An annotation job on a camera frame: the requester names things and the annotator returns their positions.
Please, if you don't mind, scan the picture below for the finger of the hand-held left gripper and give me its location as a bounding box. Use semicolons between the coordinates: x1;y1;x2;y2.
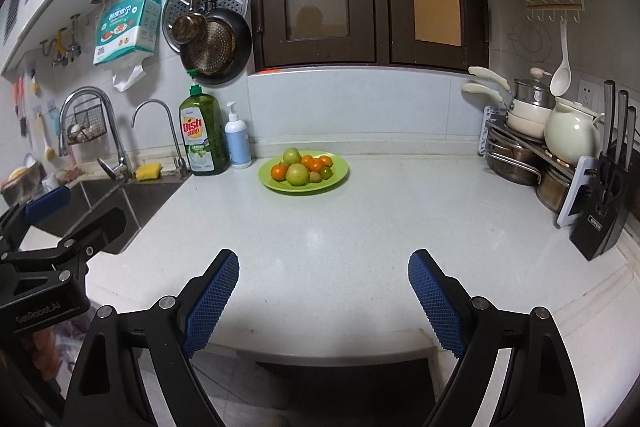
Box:
0;185;72;253
0;207;127;282

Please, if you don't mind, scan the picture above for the white ladle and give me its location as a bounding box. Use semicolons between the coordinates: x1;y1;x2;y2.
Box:
550;19;573;96

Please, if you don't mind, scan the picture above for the thin chrome faucet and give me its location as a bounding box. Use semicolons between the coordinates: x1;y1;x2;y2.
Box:
131;99;192;179

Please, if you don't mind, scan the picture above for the green dish soap bottle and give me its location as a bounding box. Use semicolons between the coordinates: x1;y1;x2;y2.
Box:
179;69;231;178

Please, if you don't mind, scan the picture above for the steel pot with lid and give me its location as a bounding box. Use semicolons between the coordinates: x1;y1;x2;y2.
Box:
513;67;553;105

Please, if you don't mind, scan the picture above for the black wire basket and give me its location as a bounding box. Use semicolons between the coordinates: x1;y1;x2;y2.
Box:
67;99;108;145

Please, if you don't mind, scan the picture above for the white plastic bag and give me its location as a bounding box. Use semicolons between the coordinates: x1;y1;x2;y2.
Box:
112;57;147;92

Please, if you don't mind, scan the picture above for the black frying pan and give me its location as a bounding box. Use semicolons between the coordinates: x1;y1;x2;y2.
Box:
180;0;253;86

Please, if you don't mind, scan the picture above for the blue lotion pump bottle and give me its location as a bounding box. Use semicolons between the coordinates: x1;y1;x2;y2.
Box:
224;101;253;170

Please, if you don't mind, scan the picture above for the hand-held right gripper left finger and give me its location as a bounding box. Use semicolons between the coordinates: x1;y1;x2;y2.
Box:
62;248;241;427

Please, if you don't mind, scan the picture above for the tall chrome faucet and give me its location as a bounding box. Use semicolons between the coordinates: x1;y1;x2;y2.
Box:
58;87;137;181

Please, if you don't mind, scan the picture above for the small copper pot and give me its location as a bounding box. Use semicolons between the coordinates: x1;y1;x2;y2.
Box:
171;0;208;45

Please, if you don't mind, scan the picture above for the cream pan with handle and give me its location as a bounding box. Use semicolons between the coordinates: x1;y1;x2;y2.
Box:
468;66;556;120
461;82;548;138

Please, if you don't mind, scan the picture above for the metal pot rack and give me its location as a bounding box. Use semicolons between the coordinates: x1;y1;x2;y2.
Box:
479;106;601;228

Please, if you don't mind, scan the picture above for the paper towel pack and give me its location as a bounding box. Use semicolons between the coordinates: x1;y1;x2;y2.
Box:
93;0;163;66

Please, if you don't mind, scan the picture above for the cream teapot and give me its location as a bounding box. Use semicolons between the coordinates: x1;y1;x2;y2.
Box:
544;97;606;166

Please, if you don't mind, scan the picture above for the white wall outlet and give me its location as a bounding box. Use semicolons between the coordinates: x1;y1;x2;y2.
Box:
575;79;603;110

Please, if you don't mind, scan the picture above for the grey handled knife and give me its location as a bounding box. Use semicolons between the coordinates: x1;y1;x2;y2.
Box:
624;106;638;170
602;80;617;158
614;90;630;168

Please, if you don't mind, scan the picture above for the steel sink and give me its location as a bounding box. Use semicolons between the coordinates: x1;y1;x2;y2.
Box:
30;179;183;256

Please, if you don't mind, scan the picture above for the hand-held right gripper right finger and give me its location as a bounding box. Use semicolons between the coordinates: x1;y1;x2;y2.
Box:
407;248;586;427

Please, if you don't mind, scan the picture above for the green plate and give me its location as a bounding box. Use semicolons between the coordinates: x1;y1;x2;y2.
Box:
258;150;349;194

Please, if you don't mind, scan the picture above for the yellow dish brush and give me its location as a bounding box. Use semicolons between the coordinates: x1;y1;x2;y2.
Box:
35;107;58;162

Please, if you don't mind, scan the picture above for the hanging metal kitchen tool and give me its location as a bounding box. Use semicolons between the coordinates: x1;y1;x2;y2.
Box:
40;14;83;68

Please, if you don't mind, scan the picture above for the gold perforated strainer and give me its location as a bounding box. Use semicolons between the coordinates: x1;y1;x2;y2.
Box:
186;19;237;75

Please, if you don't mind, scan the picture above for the black knife block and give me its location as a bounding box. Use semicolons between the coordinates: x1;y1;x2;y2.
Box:
569;152;636;262

